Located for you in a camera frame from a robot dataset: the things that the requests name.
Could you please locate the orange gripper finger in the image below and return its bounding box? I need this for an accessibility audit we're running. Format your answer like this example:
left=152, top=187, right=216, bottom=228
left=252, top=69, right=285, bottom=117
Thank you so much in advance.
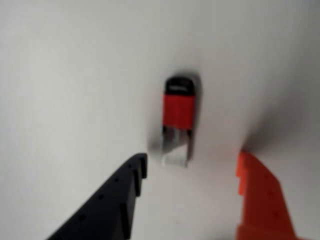
left=235, top=149, right=301, bottom=240

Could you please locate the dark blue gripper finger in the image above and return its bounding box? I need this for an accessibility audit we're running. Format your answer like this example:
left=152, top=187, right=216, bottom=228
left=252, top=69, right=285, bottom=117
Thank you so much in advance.
left=46, top=152, right=148, bottom=240

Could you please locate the red and black usb stick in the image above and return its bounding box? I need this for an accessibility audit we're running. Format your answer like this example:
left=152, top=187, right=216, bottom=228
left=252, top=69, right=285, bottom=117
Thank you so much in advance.
left=161, top=74, right=196, bottom=168

